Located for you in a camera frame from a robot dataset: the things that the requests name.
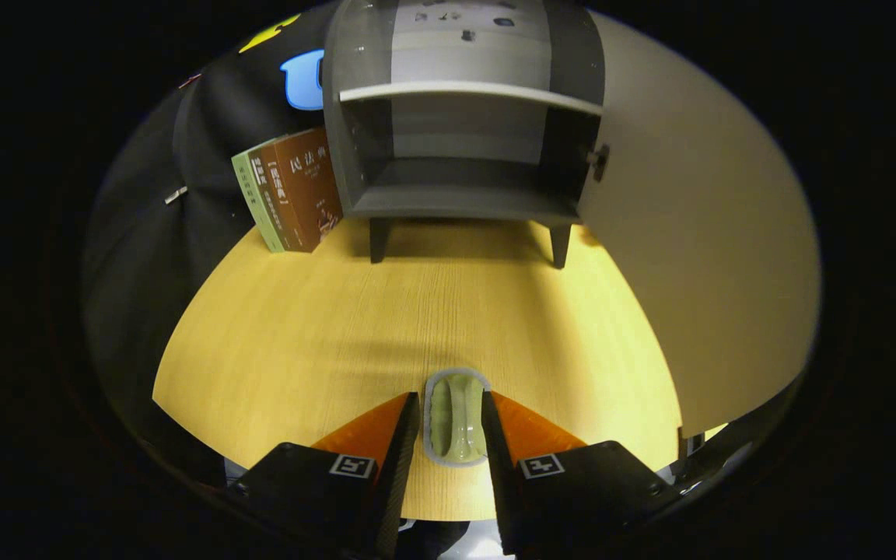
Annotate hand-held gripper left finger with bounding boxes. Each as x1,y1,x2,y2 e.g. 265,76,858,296
226,391,421,560

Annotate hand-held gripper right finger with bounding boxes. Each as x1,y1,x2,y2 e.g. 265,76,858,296
481,391,682,557

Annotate green dish with grey rim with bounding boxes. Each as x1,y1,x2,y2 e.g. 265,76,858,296
423,367,493,468

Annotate beige cabinet door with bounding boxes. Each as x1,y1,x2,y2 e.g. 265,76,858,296
576,12,822,440

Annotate grey cabinet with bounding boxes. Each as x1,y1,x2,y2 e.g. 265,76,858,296
322,0,606,269

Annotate brown book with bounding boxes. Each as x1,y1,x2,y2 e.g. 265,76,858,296
250,127,345,254

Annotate black backdrop cloth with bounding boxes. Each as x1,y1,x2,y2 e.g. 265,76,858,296
82,4,340,491

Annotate white cabinet shelf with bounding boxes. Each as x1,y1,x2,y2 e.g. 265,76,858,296
339,81,604,116

